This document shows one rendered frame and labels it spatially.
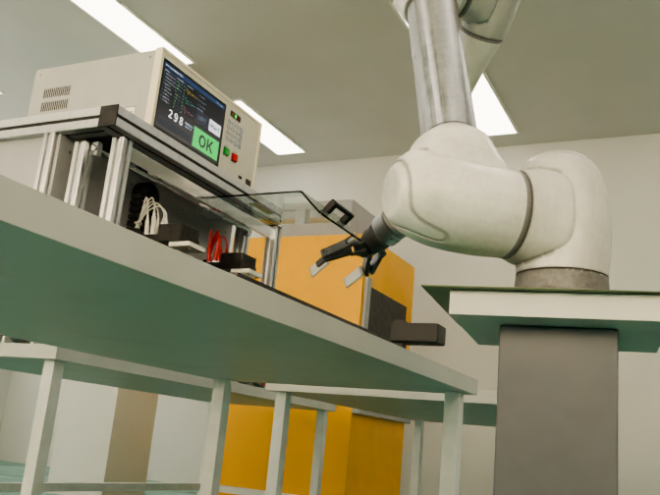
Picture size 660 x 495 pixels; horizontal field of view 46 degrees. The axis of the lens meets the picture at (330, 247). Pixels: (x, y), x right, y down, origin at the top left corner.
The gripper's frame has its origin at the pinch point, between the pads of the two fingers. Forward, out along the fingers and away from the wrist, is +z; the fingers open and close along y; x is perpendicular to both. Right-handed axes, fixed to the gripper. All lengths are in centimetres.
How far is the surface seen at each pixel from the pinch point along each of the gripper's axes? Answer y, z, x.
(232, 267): -37.6, -0.8, -8.2
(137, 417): 160, 321, 138
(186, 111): -57, -17, 21
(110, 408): 135, 315, 140
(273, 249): -18.4, 1.7, 4.9
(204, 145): -48, -12, 18
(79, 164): -81, -8, 1
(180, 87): -60, -20, 24
